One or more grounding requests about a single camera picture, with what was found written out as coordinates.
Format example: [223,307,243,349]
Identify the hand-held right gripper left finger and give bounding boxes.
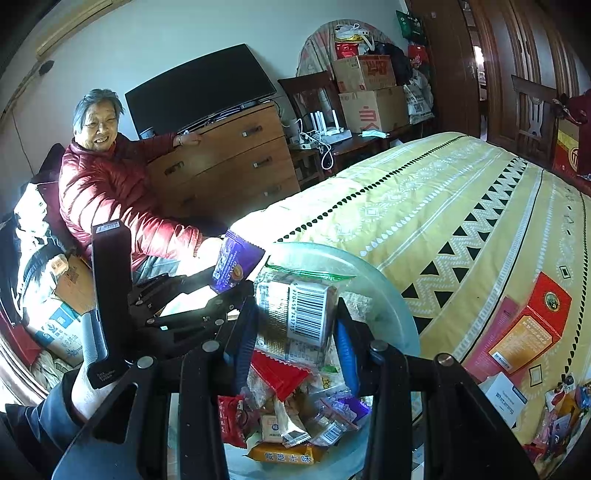
[52,295,260,480]

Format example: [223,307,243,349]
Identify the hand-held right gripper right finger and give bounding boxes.
[333,296,540,480]

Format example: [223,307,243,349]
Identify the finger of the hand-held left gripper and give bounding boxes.
[152,281,254,356]
[134,270,215,315]

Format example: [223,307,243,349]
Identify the heap of mixed snacks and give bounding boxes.
[219,346,370,467]

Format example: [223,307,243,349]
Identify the purple snack packet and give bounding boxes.
[211,229,266,292]

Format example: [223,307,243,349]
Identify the clear barcode snack packet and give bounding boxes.
[253,265,356,365]

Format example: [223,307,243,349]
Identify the large glass bowl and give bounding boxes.
[161,242,421,480]

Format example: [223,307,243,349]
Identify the pile of snack packets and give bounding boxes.
[522,374,591,467]

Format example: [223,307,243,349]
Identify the brown cardboard box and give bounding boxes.
[53,256,98,315]

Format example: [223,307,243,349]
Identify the blue and white printed sack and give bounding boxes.
[28,295,93,365]

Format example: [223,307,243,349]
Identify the white patterned plastic bag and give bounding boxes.
[11,185,61,305]

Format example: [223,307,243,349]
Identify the wooden chest of drawers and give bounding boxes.
[147,102,302,220]

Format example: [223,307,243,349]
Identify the pink flat box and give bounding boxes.
[464,295,518,384]

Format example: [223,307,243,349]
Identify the white paper card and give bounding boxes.
[480,371,527,428]

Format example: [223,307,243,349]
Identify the red and orange carton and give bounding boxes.
[489,271,573,374]

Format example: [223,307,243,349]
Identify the yellow patterned bed sheet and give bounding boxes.
[226,131,591,462]

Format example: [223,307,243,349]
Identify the black television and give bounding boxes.
[124,44,277,134]

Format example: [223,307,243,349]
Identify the white router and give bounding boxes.
[310,110,352,141]

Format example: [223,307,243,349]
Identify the dark wooden side table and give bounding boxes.
[288,124,435,185]

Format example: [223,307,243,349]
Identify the dark wooden chair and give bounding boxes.
[277,71,345,134]

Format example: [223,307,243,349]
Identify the large cardboard box red print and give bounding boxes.
[338,87,409,134]

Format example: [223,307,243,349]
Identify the round floral covered tabletop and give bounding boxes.
[295,23,407,79]

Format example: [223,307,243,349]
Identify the black bag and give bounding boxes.
[374,41,411,84]

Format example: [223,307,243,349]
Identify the red gift box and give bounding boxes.
[551,122,585,174]

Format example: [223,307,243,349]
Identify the wooden wardrobe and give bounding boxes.
[409,0,591,153]

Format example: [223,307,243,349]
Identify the wooden chair with carved back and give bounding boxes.
[512,75,560,162]

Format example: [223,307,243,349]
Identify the red bag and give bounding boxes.
[407,44,430,70]

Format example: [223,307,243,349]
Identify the green bag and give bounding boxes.
[396,10,426,40]

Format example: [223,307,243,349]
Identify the white cable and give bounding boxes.
[318,136,335,178]

